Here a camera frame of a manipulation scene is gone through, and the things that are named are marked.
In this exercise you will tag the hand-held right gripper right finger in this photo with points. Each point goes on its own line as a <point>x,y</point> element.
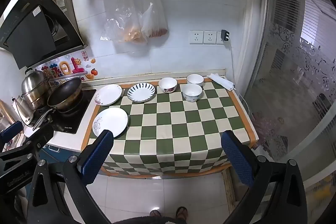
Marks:
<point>236,158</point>

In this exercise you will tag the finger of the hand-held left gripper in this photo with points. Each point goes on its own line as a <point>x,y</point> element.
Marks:
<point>11,130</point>
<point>39,136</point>

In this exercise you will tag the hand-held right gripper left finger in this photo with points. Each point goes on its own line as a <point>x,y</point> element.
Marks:
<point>97,155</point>

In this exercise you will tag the white bowl with dark rim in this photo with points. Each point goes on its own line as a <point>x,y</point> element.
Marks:
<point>195,79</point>

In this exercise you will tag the stainless steel kettle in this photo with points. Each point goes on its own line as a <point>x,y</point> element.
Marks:
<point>25,111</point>

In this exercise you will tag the blue cabinet front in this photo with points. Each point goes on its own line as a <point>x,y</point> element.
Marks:
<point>56,154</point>

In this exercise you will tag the white plate with blue print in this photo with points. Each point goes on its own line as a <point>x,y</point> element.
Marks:
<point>110,121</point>

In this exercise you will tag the black induction cooktop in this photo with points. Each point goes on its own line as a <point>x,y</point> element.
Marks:
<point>78,115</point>

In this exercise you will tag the dark frying pan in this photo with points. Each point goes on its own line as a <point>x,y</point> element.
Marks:
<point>64,94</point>

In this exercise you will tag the stainless steel steamer pot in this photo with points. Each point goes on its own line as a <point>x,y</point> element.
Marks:
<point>32,85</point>

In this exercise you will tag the white plate with red flowers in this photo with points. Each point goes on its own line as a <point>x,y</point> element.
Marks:
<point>108,95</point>

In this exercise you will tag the green checkered tablecloth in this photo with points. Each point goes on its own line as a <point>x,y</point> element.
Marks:
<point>168,129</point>

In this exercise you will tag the white plate with black stripes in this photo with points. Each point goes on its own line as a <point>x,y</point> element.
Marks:
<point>141,92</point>

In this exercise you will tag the person's right foot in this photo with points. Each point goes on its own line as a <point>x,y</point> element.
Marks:
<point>182,213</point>

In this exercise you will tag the person's foot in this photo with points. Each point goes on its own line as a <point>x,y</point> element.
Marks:
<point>155,213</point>
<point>182,213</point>

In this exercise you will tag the white bowl with blue pattern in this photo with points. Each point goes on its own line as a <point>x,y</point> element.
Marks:
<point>192,94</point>

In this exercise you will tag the folded white cloth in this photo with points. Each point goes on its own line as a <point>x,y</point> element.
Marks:
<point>220,81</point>

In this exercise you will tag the person's left foot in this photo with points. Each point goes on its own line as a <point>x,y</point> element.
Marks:
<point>155,213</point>

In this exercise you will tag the white bowl with floral print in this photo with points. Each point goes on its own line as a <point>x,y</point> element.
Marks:
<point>168,85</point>

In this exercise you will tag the black range hood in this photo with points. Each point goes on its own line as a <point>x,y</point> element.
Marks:
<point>29,29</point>

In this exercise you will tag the frosted glass sliding door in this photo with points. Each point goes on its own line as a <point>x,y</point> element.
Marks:
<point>288,69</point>

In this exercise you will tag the black charger plug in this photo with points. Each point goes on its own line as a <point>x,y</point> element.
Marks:
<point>225,35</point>

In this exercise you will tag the plastic bag with orange contents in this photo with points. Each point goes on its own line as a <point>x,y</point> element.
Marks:
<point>126,19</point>

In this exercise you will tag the plastic bag with red contents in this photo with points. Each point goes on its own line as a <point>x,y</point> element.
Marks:
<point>155,22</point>

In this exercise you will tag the colourful wall stickers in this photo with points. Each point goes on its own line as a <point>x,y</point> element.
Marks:
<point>64,67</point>

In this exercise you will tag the white wall socket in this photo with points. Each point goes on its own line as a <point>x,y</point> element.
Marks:
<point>196,37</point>
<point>210,37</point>

